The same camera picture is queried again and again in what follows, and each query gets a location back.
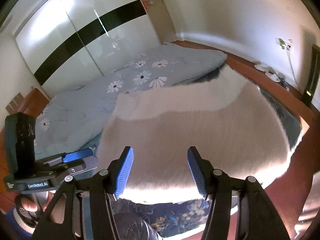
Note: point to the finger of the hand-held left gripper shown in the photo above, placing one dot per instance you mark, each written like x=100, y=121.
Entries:
x=77, y=155
x=87, y=165

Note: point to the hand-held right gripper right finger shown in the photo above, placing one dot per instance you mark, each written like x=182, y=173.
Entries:
x=196, y=172

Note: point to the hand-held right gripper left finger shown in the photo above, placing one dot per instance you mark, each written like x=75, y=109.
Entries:
x=125, y=172

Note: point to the beige sweater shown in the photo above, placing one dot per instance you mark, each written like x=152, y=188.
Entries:
x=195, y=140

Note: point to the person's left forearm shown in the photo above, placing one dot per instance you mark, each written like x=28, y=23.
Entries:
x=17, y=222

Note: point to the person's left hand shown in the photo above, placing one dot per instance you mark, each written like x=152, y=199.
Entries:
x=28, y=205

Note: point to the floral bed sheet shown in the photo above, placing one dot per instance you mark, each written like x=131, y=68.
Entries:
x=180, y=213

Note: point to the striped wooden panel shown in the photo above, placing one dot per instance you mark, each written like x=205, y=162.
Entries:
x=15, y=103

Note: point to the light blue daisy quilt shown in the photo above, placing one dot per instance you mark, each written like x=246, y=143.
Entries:
x=95, y=105

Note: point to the wooden bed headboard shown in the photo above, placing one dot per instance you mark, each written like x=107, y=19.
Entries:
x=35, y=102

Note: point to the white slipper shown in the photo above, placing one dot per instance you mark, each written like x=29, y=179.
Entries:
x=262, y=67
x=273, y=77

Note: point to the white wardrobe with black stripe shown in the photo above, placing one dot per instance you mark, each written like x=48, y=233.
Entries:
x=82, y=30

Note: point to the dark cabinet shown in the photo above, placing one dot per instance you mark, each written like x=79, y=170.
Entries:
x=312, y=77

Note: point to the room door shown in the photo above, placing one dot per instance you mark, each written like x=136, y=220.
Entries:
x=157, y=12

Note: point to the wall socket with charger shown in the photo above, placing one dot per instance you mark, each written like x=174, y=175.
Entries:
x=283, y=43

